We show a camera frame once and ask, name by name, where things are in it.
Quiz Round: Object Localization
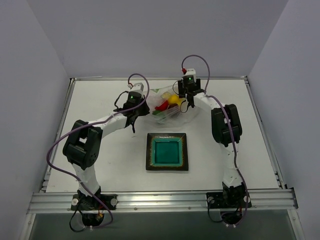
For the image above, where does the dark purple fake fruit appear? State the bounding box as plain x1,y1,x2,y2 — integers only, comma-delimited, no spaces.
170,108,181,119

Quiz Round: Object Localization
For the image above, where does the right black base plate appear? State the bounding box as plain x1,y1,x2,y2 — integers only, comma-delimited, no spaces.
206,191,247,209

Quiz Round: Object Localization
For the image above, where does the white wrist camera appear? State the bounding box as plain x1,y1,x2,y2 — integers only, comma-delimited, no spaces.
127,82,144,94
181,68,196,76

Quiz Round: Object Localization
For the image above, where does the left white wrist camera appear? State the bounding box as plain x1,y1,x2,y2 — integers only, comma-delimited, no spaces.
127,82,144,94

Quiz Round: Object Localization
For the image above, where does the aluminium mounting rail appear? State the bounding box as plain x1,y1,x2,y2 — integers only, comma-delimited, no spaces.
27,189,298,214

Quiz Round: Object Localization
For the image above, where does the teal square ceramic plate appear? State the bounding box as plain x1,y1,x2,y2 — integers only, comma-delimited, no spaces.
145,132,189,171

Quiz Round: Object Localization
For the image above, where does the yellow fake lemon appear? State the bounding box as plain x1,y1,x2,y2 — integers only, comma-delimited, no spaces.
167,94,186,106

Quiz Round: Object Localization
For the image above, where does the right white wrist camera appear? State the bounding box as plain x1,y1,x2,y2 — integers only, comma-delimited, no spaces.
181,68,196,76

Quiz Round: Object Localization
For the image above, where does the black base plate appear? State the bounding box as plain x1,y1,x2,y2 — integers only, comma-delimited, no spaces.
70,192,118,211
206,191,247,209

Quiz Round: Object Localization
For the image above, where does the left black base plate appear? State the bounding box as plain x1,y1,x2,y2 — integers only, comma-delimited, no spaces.
70,192,118,211

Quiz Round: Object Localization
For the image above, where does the red fake apple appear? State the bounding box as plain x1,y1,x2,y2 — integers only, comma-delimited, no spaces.
155,100,169,111

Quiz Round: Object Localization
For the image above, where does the green fake fruit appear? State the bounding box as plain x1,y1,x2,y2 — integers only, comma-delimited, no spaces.
152,110,163,117

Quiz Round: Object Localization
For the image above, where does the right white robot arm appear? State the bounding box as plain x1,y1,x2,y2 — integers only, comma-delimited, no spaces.
178,75,247,207

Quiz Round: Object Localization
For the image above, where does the translucent plastic bag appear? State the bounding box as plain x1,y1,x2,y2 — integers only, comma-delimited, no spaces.
146,83,200,128

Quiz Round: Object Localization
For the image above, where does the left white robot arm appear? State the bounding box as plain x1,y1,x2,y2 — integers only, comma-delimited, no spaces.
62,90,150,210

